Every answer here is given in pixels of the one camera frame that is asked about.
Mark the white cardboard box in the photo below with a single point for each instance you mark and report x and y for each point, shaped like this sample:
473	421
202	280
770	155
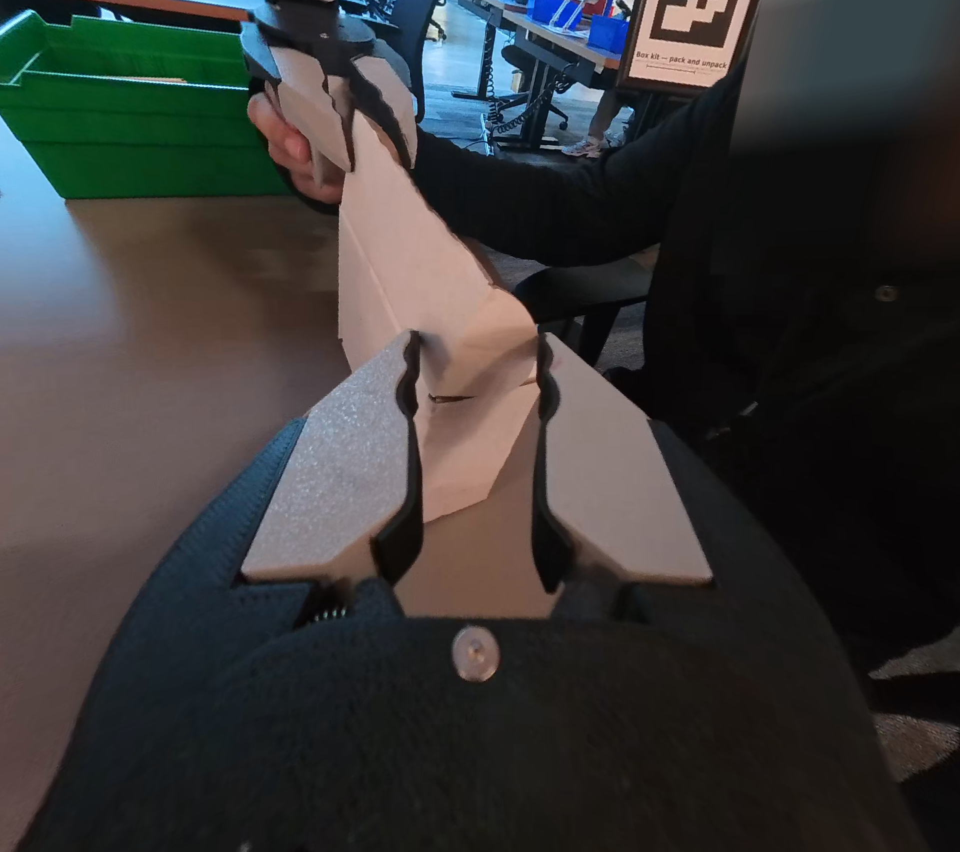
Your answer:
405	267

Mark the grey seat office chair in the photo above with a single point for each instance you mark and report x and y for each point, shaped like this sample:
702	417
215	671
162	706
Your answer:
592	282

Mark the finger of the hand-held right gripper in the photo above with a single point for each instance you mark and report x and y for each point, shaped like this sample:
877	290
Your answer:
394	99
307	102

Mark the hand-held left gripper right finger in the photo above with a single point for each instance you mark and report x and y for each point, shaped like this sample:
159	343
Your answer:
622	492

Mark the person's right hand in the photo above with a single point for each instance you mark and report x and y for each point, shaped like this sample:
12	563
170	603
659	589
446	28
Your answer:
289	151

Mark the person's right forearm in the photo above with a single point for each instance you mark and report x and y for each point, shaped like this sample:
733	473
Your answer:
562	207

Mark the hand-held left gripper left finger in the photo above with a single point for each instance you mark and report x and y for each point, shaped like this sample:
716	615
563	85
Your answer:
337	485

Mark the green plastic bin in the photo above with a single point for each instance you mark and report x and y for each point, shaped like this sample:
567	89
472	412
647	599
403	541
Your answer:
112	140

